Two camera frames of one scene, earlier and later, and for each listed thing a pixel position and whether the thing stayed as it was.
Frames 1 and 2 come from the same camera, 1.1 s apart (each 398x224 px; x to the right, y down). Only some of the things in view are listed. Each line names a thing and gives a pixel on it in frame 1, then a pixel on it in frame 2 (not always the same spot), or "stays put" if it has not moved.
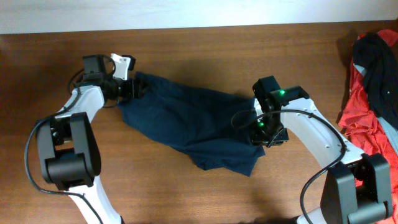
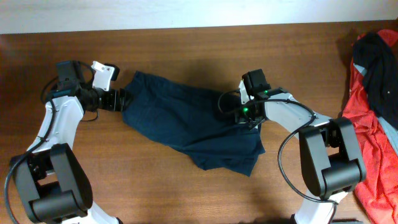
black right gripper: x=257 y=139 to x=242 y=119
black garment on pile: x=380 y=60 stays put
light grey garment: x=390 y=130 stays put
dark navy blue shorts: x=213 y=130 stays put
